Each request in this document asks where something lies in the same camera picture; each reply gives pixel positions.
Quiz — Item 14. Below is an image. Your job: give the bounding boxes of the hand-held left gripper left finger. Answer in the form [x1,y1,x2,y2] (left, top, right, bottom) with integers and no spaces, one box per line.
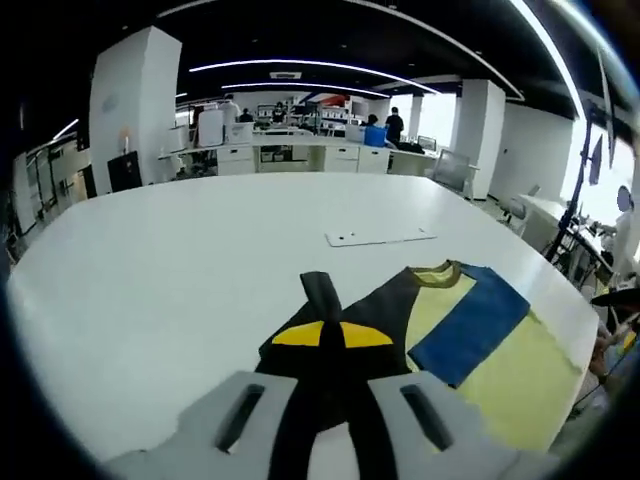
[106,321,329,480]

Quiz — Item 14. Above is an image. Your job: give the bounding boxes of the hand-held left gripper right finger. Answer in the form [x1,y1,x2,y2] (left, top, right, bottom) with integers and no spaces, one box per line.
[335,322,562,480]

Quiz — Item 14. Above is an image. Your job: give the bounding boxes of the yellow blue black garment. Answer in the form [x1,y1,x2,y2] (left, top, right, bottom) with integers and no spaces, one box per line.
[254,258,587,454]

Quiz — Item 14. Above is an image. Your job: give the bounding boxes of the black tripod stand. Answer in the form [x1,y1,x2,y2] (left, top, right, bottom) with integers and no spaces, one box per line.
[543,97,609,264]

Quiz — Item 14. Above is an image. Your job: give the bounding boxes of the white table cover plate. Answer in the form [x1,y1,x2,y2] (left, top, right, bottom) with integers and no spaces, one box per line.
[324,227,437,248]

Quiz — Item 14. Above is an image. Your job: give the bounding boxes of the white-framed office chair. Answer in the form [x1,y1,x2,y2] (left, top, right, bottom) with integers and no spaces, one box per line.
[431,148,472,195]

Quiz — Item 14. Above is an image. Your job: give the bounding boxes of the white drawer cabinet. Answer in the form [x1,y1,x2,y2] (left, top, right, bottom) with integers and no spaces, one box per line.
[358,146,391,175]
[323,145,360,174]
[216,144,255,177]

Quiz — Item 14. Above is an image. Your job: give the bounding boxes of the black cabinet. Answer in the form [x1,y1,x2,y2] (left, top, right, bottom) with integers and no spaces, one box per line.
[107,151,140,194]

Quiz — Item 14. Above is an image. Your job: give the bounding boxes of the white storage box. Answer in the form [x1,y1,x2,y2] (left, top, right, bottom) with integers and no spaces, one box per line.
[224,122,254,145]

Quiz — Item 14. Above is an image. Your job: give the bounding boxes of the tall white appliance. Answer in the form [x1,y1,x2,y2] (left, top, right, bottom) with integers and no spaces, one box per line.
[199,109,225,148]

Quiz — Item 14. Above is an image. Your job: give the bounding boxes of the short curved ceiling light strip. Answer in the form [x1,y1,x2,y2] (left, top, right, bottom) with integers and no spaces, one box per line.
[219,81,392,97]

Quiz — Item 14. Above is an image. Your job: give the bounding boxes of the long curved ceiling light strip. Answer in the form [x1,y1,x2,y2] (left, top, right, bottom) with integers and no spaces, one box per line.
[189,58,441,96]

